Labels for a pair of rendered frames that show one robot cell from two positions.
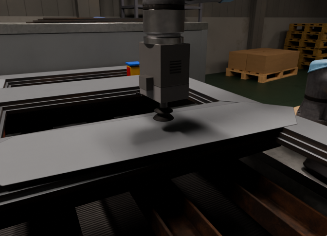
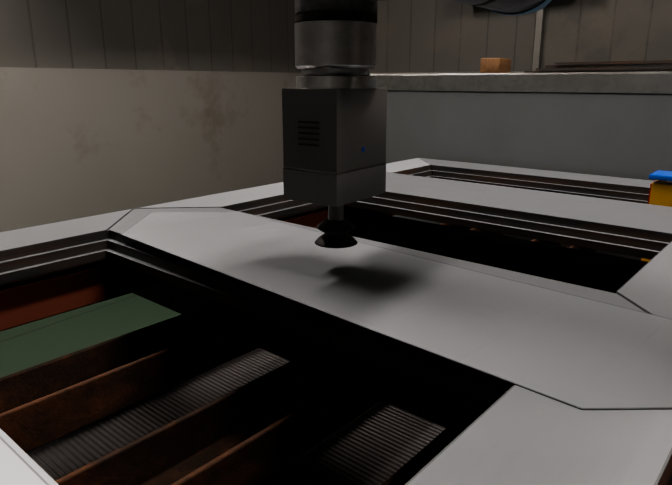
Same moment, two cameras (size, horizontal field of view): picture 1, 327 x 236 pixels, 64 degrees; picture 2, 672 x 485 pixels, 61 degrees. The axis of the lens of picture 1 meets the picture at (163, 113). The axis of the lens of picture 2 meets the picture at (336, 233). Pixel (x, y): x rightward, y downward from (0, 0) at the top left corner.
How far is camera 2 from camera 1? 59 cm
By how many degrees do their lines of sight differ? 64
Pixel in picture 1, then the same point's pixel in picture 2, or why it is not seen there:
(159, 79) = (286, 152)
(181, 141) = (293, 286)
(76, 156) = (199, 242)
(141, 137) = (285, 260)
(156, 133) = (313, 266)
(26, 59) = (489, 139)
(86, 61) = (603, 158)
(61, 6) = not seen: outside the picture
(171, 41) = (305, 82)
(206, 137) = (333, 301)
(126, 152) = (227, 261)
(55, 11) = not seen: outside the picture
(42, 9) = not seen: outside the picture
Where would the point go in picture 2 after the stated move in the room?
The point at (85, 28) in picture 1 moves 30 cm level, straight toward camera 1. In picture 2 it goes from (617, 85) to (528, 86)
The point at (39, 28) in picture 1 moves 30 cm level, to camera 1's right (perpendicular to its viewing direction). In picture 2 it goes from (523, 82) to (640, 82)
